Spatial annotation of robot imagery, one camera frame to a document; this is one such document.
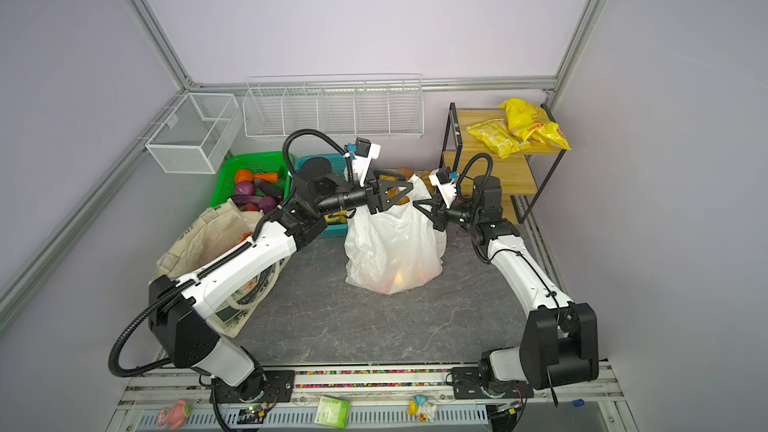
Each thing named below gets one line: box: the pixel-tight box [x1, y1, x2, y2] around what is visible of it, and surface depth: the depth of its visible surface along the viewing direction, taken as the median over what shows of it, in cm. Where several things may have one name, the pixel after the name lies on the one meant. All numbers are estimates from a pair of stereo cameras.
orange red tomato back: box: [234, 169, 254, 184], surface depth 115 cm
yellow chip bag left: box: [466, 118, 531, 159], surface depth 79 cm
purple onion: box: [235, 181, 255, 196], surface depth 113 cm
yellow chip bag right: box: [498, 98, 572, 150], surface depth 77 cm
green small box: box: [314, 396, 351, 429], surface depth 70 cm
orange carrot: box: [254, 173, 279, 182], surface depth 119 cm
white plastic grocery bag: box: [344, 174, 448, 295], surface depth 82 cm
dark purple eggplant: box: [254, 178, 284, 202], surface depth 117 cm
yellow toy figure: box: [406, 396, 438, 424], surface depth 69 cm
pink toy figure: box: [157, 398, 192, 431], surface depth 69 cm
